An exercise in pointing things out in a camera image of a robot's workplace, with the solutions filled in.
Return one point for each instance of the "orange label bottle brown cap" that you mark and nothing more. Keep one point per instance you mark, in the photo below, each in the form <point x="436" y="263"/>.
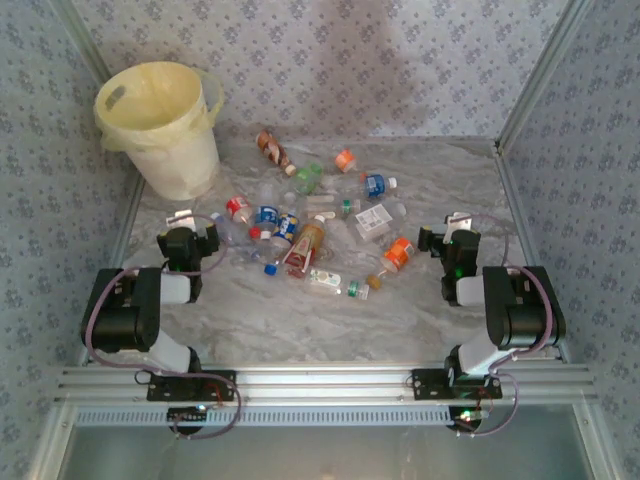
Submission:
<point x="397" y="252"/>

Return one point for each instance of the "clear bottle white barcode label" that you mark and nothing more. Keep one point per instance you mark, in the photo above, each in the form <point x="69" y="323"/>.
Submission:
<point x="372" y="219"/>

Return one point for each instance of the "clear bottle blue cap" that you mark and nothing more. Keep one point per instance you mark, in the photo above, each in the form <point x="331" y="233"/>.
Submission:
<point x="270" y="270"/>

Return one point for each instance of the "amber tea bottle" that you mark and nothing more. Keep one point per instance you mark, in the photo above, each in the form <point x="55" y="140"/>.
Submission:
<point x="305" y="245"/>

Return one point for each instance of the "brown coffee bottle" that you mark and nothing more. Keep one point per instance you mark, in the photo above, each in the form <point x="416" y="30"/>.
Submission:
<point x="270" y="147"/>

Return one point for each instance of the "clear bottle green white label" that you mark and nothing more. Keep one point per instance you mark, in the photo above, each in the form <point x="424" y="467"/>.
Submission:
<point x="325" y="280"/>

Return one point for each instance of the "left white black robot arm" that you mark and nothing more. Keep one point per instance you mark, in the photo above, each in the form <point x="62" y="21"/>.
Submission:
<point x="120" y="320"/>

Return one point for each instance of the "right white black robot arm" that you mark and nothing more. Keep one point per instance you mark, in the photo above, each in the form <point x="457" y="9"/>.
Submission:
<point x="520" y="310"/>

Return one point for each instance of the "cream plastic bin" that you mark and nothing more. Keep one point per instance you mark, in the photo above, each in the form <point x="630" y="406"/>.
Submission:
<point x="175" y="165"/>

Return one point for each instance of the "red label clear bottle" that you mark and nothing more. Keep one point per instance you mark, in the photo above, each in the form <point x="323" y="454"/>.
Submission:
<point x="237" y="206"/>

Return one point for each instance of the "blue label water bottle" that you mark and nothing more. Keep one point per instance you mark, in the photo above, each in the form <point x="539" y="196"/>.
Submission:
<point x="266" y="217"/>

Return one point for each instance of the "blue label bottle white cap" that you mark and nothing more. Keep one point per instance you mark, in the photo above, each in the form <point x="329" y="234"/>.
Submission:
<point x="375" y="185"/>

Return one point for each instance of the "small clear bottle green cap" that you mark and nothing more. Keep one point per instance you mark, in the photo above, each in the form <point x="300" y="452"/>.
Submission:
<point x="350" y="206"/>

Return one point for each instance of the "crushed clear bottle cream label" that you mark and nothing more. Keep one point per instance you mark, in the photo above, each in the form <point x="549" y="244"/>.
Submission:
<point x="320" y="200"/>

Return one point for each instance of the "small orange label bottle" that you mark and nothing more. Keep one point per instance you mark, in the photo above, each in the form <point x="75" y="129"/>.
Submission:
<point x="344" y="160"/>

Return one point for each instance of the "cream plastic bucket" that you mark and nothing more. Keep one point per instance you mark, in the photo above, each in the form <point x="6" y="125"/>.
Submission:
<point x="150" y="95"/>

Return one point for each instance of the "right controller board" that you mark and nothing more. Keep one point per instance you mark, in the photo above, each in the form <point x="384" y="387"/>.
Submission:
<point x="467" y="416"/>

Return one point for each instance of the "controller board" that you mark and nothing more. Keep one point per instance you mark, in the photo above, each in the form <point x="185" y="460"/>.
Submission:
<point x="187" y="415"/>
<point x="467" y="416"/>

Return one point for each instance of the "left controller board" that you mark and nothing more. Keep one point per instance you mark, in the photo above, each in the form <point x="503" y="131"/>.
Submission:
<point x="187" y="415"/>

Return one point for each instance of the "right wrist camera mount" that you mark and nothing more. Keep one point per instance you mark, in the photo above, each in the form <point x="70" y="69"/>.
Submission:
<point x="459" y="221"/>

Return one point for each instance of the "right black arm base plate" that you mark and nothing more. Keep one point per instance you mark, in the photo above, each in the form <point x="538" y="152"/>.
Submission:
<point x="430" y="384"/>

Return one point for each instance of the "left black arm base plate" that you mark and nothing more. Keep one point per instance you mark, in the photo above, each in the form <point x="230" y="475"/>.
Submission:
<point x="170" y="387"/>

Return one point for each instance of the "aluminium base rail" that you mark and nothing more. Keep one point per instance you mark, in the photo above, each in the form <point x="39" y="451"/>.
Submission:
<point x="325" y="382"/>

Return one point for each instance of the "aluminium frame post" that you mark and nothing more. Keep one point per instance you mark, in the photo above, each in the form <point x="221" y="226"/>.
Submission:
<point x="545" y="70"/>
<point x="85" y="40"/>

